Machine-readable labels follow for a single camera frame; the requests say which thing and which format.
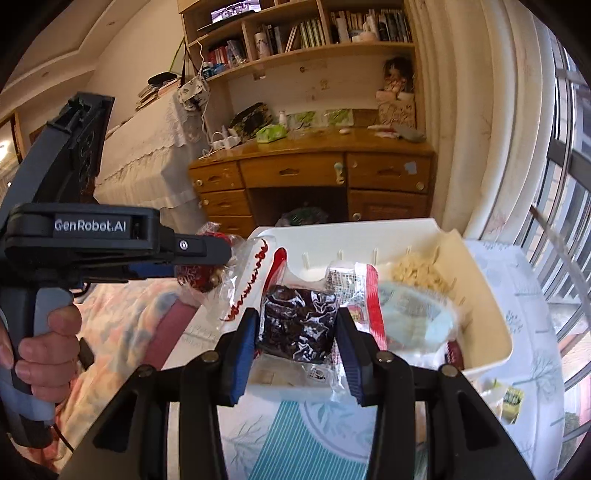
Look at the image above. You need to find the green pineapple cake packet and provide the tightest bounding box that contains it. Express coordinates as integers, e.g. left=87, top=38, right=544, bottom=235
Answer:
left=481, top=379, right=525, bottom=425

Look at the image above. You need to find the wooden bookshelf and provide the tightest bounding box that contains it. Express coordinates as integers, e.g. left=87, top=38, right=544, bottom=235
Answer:
left=177, top=1, right=418, bottom=132

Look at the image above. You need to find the green tissue pack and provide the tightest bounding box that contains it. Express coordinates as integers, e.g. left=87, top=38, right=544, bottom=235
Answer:
left=256, top=124, right=288, bottom=144

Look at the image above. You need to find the lace-covered furniture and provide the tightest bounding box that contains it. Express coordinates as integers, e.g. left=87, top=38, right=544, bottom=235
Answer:
left=94, top=91, right=207, bottom=234

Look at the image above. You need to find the white tree-print tablecloth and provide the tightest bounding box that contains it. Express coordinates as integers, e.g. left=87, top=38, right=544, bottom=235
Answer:
left=165, top=239, right=567, bottom=480

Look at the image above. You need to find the light blue clear snack bag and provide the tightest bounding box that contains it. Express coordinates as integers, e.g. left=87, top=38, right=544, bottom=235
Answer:
left=379, top=282, right=460, bottom=353

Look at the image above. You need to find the white curtain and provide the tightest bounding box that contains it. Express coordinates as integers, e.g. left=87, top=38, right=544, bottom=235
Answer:
left=405, top=1, right=554, bottom=243

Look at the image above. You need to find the yellow puffed snack bag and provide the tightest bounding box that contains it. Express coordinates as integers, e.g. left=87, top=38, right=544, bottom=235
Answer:
left=391, top=253, right=451, bottom=295

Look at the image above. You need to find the floral blanket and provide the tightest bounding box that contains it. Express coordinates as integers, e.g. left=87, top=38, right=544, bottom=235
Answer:
left=57, top=279, right=199, bottom=447

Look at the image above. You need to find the white red-edged snack bag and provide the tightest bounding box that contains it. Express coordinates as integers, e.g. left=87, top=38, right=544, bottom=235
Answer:
left=325, top=260, right=388, bottom=350

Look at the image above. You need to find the wooden desk with drawers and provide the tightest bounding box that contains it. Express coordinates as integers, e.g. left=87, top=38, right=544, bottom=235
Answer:
left=188, top=128, right=437, bottom=237

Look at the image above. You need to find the dark raisin packet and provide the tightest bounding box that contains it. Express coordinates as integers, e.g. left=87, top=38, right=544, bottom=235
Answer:
left=257, top=285, right=339, bottom=364

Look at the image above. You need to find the dark red chocolate packet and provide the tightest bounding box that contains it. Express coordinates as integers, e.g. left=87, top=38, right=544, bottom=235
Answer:
left=445, top=340, right=465, bottom=370

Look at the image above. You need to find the left hand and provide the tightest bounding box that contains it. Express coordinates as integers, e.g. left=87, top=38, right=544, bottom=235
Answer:
left=1, top=305, right=81, bottom=404

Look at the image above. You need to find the white plastic storage bin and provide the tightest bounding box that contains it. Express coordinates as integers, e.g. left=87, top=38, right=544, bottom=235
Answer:
left=217, top=219, right=513, bottom=379

